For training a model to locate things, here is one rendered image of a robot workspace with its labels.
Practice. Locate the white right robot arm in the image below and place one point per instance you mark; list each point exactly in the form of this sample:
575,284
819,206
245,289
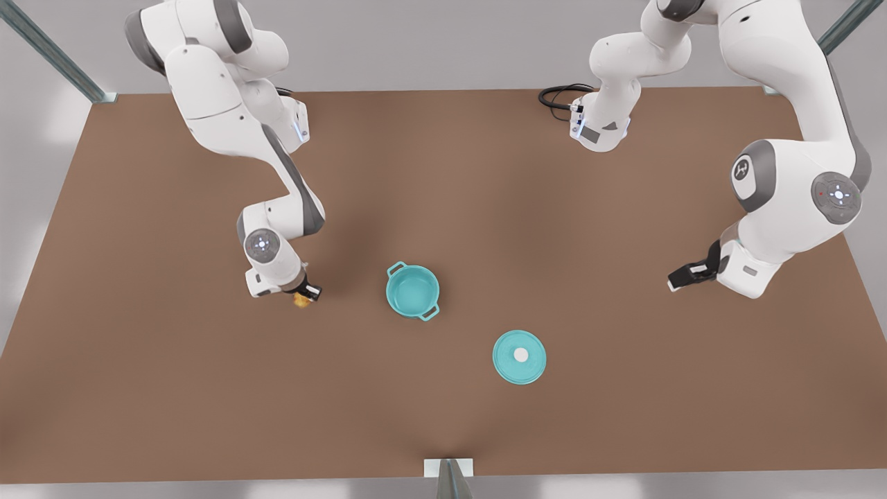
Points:
222,97

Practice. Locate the yellow-brown potato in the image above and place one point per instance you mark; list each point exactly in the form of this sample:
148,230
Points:
301,300

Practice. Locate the teal pot lid white knob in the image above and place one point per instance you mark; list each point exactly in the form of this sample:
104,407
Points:
519,357

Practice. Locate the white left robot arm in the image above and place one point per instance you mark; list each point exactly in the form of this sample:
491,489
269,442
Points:
790,159

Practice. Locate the silver frame post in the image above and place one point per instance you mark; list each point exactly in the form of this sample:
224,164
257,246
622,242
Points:
450,478
838,28
52,48

